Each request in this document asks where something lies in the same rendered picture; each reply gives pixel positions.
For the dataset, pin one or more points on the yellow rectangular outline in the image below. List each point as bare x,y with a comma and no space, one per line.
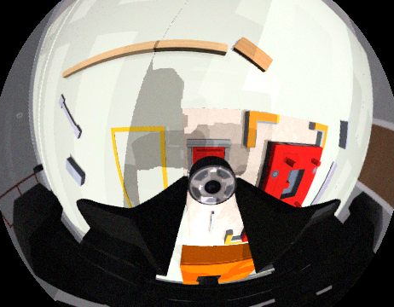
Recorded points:
161,131

